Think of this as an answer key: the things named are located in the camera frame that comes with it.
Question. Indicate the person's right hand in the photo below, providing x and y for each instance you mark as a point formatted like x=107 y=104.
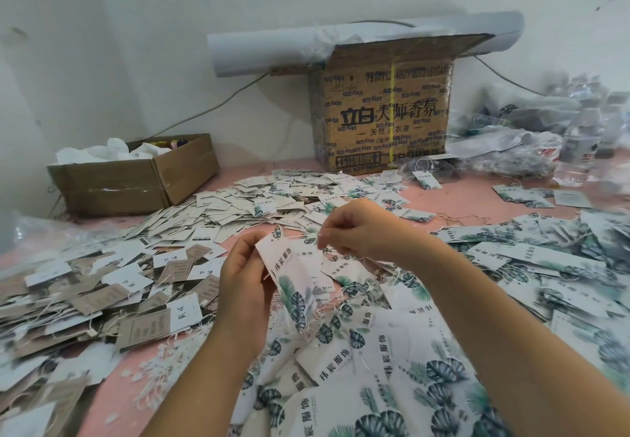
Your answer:
x=369 y=230

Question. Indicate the person's left hand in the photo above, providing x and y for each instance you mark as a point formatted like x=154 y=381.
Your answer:
x=241 y=294

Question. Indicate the single white leaf print tag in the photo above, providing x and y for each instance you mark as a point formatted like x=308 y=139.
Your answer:
x=290 y=284

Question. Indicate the heap of small tags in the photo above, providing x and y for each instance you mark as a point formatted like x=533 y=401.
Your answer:
x=266 y=200

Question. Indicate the pile of brown white tags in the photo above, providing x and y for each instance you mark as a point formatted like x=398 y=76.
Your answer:
x=79 y=319

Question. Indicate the pile of green leaf tags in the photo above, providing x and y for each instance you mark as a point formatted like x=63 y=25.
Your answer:
x=532 y=304

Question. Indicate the person's right forearm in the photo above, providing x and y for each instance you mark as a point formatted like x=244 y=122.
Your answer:
x=537 y=348

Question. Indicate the person's left forearm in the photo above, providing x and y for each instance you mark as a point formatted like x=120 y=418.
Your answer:
x=197 y=397

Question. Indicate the large printed cardboard box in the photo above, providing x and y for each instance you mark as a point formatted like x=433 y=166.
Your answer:
x=384 y=112

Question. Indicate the small open cardboard box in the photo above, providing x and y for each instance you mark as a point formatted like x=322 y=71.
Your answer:
x=133 y=178

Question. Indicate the white crumpled material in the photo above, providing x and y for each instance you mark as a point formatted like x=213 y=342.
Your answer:
x=110 y=152

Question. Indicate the heap of clear plastic bags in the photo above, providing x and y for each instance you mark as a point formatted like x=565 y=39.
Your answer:
x=541 y=138

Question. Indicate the white roll in plastic wrap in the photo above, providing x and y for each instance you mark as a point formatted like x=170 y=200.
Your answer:
x=271 y=53

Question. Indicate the clear plastic bag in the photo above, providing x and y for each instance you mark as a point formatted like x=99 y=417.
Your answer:
x=44 y=240

